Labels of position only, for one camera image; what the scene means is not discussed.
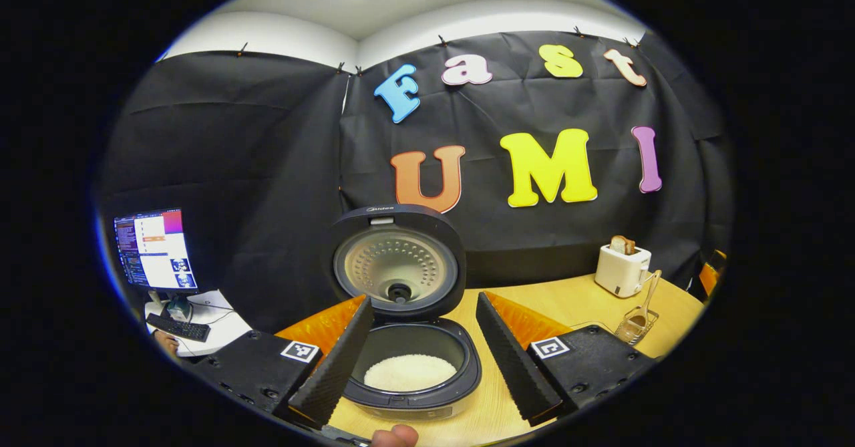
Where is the wooden spoon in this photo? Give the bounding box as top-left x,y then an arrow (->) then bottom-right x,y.
628,270 -> 663,331

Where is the black keyboard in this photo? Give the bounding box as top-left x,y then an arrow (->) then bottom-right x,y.
146,313 -> 212,343

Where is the white rice heap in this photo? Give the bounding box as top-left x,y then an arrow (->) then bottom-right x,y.
364,354 -> 459,393

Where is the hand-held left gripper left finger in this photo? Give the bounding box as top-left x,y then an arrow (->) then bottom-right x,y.
194,295 -> 375,429

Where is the white toaster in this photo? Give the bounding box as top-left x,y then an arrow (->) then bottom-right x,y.
594,243 -> 653,299

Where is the white side table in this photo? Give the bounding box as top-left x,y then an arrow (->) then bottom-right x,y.
144,290 -> 254,358

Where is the black backdrop cloth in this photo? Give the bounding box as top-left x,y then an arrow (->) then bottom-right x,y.
100,31 -> 732,334

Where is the black desk cable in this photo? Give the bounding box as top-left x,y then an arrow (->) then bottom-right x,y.
190,300 -> 235,325

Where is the black silver rice cooker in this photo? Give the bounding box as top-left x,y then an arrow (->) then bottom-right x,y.
327,204 -> 483,421

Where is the metal wire chopstick holder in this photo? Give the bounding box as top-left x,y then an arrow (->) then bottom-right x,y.
615,307 -> 661,346

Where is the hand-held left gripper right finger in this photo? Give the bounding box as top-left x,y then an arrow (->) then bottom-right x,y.
476,291 -> 659,428

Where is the computer monitor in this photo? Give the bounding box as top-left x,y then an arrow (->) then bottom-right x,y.
113,208 -> 200,293

